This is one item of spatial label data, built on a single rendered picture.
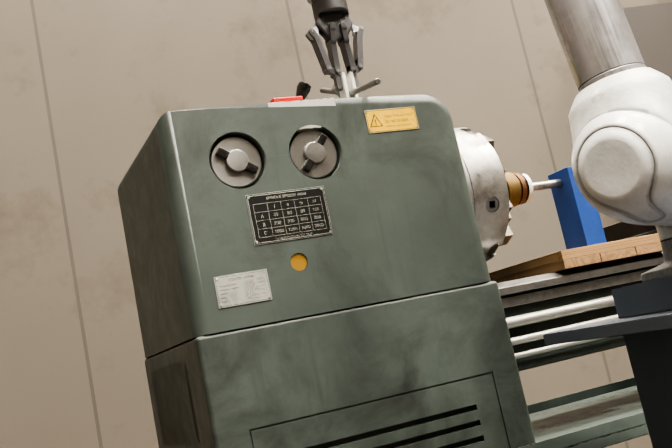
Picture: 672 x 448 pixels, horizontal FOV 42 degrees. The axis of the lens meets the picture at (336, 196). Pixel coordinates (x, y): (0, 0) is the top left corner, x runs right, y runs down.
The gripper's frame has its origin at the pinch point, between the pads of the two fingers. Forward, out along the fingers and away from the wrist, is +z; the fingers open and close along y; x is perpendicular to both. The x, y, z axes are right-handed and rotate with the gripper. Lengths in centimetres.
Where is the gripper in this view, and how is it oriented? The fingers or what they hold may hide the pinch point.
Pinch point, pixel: (347, 90)
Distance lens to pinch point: 184.7
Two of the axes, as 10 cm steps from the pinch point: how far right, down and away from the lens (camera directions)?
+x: -3.7, 2.4, 9.0
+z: 2.0, 9.6, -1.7
